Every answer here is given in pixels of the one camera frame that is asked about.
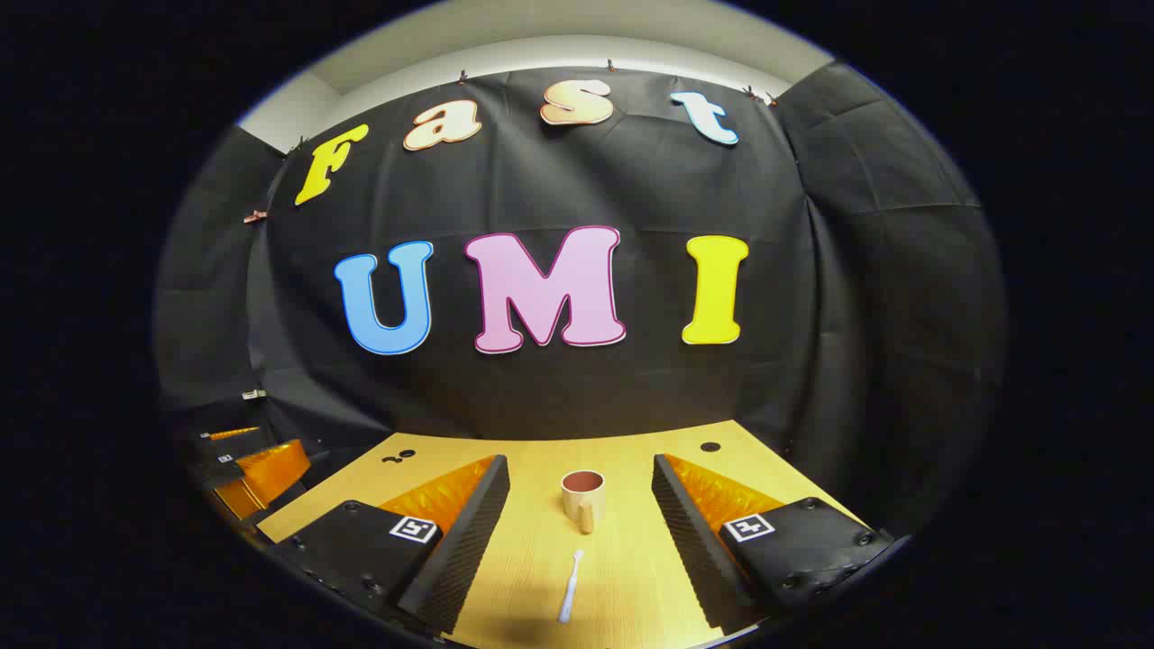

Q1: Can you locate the black backdrop cloth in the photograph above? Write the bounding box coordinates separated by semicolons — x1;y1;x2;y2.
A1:
153;59;1006;542

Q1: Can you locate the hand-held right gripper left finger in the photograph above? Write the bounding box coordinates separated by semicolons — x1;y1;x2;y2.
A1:
275;454;511;635

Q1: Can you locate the beige cup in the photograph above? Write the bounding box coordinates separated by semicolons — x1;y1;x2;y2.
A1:
561;470;606;535

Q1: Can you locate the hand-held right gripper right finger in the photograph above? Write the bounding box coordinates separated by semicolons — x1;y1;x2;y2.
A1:
651;453;895;632

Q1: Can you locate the wooden desktop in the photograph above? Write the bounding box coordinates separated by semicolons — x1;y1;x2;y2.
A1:
257;419;871;649

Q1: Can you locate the white grey toothbrush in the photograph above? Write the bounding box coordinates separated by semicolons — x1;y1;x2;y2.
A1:
557;550;585;624

